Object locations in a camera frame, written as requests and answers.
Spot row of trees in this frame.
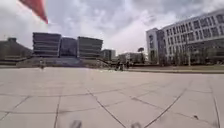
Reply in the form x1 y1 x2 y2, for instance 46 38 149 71
158 43 224 67

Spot pale multi-storey building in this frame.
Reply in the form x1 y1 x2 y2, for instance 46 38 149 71
145 8 224 65

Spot red cloth flap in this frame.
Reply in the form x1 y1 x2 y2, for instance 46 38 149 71
18 0 49 25

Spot tree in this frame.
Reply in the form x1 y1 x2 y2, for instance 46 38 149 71
137 46 146 64

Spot low distant building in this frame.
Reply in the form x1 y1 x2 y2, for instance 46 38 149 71
117 51 145 64

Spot low brown building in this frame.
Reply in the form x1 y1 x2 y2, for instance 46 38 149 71
0 37 34 62

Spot small grey building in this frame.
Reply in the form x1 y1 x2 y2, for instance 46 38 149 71
101 48 117 62

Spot person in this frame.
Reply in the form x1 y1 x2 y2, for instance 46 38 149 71
39 59 45 70

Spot pale stone slab plaza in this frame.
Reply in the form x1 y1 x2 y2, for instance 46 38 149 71
0 66 224 128

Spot group of people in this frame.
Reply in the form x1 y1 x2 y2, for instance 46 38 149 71
114 59 126 72

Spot low stone kerb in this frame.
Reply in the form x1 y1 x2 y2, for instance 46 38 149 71
125 67 224 75

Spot robot's own part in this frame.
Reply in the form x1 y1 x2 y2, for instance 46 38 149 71
130 122 142 128
69 120 83 128

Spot grey three-block building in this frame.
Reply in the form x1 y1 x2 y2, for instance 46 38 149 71
32 31 104 60

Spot wide grey steps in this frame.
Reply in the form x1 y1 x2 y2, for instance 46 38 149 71
16 56 111 69

